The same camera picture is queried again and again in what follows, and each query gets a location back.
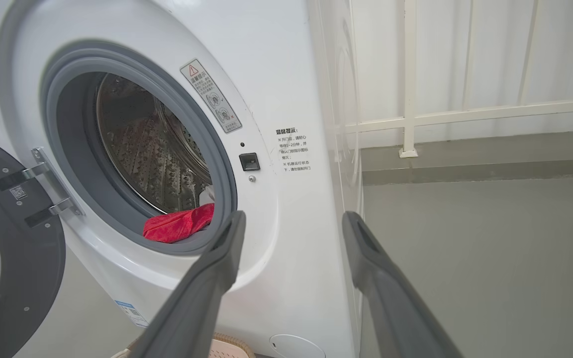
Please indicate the grey warning sticker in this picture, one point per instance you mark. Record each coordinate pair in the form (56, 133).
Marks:
(212, 97)

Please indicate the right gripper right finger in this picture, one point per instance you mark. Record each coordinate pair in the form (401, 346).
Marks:
(396, 318)

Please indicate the blue energy label sticker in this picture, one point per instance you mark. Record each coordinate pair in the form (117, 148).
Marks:
(131, 313)

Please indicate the cream perforated laundry basket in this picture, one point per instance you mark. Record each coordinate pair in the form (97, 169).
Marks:
(227, 348)

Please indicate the dark grey round washer door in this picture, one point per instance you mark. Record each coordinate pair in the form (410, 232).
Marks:
(33, 278)

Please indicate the white front-load washing machine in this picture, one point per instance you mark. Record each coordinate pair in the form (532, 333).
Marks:
(286, 74)

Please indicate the cream metal railing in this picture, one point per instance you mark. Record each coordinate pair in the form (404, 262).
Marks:
(409, 74)

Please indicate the round white filter cover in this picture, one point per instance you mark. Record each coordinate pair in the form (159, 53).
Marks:
(296, 348)

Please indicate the stainless steel washing machine drum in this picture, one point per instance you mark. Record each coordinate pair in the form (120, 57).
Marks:
(137, 149)

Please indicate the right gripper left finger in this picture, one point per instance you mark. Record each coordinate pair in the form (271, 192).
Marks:
(192, 308)

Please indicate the red and white garment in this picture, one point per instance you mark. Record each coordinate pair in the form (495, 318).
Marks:
(177, 226)

